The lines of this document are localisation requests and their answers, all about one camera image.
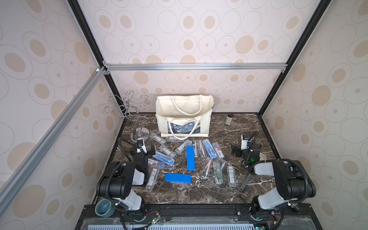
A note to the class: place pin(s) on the blue compass clear case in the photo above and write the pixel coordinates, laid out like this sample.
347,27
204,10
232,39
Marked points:
209,149

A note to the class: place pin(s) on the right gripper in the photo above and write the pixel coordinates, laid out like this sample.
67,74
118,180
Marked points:
248,152

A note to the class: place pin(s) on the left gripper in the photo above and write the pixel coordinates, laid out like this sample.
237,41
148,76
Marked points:
138,151

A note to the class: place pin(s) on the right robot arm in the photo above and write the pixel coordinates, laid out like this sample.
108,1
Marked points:
293,184

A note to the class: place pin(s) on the clear compass case right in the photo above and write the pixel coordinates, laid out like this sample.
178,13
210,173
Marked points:
232,182

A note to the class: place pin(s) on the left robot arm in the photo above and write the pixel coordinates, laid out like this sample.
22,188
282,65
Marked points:
119,178

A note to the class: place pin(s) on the silver aluminium left rail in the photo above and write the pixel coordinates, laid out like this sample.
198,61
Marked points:
30,163

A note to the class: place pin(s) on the chrome wire cup rack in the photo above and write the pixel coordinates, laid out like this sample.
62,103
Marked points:
130,110

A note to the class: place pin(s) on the red label clear case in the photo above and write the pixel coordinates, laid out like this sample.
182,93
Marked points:
218,150

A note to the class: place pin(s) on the blue compass case flat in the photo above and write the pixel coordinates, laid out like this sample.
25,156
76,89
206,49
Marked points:
178,178

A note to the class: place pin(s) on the green compass clear case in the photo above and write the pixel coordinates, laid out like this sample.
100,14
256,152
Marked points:
217,173

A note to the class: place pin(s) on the silver aluminium crossbar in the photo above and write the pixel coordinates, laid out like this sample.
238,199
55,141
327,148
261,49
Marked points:
197,66

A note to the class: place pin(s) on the cream canvas tote bag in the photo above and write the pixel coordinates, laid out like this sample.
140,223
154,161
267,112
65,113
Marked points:
182,117

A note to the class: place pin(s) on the pink compass clear case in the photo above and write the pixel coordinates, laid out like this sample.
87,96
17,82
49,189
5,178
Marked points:
207,169

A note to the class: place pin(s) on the small grey cylinder bottle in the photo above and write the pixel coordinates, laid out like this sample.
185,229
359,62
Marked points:
229,119

